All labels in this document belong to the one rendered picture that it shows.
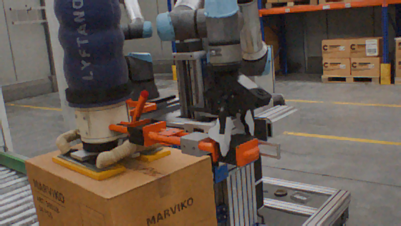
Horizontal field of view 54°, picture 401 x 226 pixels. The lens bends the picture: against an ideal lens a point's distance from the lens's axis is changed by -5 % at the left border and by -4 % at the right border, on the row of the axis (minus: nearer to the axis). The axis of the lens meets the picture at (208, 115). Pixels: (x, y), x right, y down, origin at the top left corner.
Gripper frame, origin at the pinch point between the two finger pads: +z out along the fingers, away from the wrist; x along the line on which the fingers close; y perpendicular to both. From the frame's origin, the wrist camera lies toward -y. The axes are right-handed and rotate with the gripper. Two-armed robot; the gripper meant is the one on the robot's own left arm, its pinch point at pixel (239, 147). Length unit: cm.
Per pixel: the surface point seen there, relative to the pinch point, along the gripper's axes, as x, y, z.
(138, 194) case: 10.4, 30.1, 15.5
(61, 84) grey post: -138, 388, 21
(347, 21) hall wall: -816, 355, -14
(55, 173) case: 20, 64, 13
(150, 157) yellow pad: -5.4, 43.7, 11.6
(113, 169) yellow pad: 9.0, 44.2, 11.4
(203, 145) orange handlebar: 3.3, 9.1, -0.1
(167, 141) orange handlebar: 3.3, 23.0, 0.9
